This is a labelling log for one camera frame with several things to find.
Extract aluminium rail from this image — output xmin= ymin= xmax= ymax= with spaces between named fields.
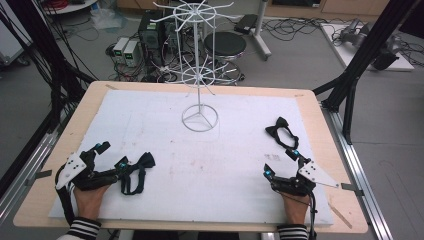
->
xmin=0 ymin=129 xmax=65 ymax=223
xmin=320 ymin=102 xmax=395 ymax=240

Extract thin wooden strip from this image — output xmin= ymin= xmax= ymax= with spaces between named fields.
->
xmin=327 ymin=202 xmax=354 ymax=230

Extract wooden table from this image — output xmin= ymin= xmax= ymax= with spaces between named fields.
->
xmin=13 ymin=80 xmax=370 ymax=234

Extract black computer tower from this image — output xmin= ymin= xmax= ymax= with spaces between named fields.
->
xmin=137 ymin=10 xmax=165 ymax=67

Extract clear plastic bag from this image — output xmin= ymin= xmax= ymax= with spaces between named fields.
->
xmin=90 ymin=7 xmax=125 ymax=30

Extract grey equipment on platform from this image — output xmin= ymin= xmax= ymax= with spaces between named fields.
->
xmin=333 ymin=18 xmax=400 ymax=71

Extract white wire display rack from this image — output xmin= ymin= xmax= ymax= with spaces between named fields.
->
xmin=149 ymin=0 xmax=242 ymax=134

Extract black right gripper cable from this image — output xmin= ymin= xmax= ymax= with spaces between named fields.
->
xmin=307 ymin=192 xmax=318 ymax=240

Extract white bench power supply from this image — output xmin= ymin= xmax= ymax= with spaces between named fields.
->
xmin=122 ymin=40 xmax=140 ymax=69
xmin=112 ymin=36 xmax=130 ymax=65

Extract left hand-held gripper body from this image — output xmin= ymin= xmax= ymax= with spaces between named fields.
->
xmin=55 ymin=149 xmax=120 ymax=192

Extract white foam mat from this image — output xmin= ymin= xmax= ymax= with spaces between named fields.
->
xmin=48 ymin=89 xmax=335 ymax=227

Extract black floor cables bundle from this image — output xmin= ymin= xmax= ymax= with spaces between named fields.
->
xmin=261 ymin=15 xmax=334 ymax=43

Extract round white table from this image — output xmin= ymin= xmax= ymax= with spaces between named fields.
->
xmin=42 ymin=0 xmax=100 ymax=16

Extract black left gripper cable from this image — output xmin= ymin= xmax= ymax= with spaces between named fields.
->
xmin=54 ymin=163 xmax=77 ymax=225

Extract person's right hand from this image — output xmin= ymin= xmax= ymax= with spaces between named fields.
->
xmin=280 ymin=191 xmax=311 ymax=226

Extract black metal frame post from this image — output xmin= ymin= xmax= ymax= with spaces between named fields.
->
xmin=312 ymin=0 xmax=422 ymax=145
xmin=0 ymin=0 xmax=98 ymax=136

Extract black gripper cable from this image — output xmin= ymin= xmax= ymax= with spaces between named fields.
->
xmin=307 ymin=192 xmax=318 ymax=240
xmin=54 ymin=163 xmax=77 ymax=225

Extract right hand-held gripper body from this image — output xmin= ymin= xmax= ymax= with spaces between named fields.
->
xmin=271 ymin=159 xmax=340 ymax=198

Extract white floor platform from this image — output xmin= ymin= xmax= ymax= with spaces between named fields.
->
xmin=320 ymin=22 xmax=415 ymax=73

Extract black flat floor device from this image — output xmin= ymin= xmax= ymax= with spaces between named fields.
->
xmin=233 ymin=13 xmax=258 ymax=35

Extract black round stool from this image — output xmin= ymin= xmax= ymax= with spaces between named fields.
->
xmin=203 ymin=31 xmax=248 ymax=85

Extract person's left hand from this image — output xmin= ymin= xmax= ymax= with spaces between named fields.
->
xmin=73 ymin=184 xmax=112 ymax=222

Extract white stand pole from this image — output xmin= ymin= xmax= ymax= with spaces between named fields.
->
xmin=250 ymin=0 xmax=273 ymax=62

